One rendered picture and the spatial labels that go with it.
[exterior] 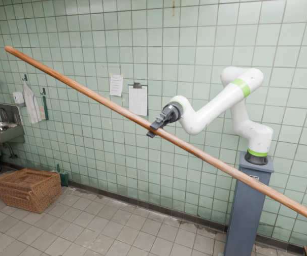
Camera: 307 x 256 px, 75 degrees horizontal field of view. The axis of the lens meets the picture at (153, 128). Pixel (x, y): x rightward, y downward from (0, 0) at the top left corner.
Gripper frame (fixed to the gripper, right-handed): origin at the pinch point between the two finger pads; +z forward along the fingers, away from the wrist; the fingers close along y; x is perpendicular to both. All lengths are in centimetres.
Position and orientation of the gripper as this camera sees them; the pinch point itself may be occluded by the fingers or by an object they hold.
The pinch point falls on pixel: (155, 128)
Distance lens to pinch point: 77.7
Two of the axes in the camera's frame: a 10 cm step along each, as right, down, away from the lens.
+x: -8.6, -4.7, 1.9
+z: -3.8, 3.5, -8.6
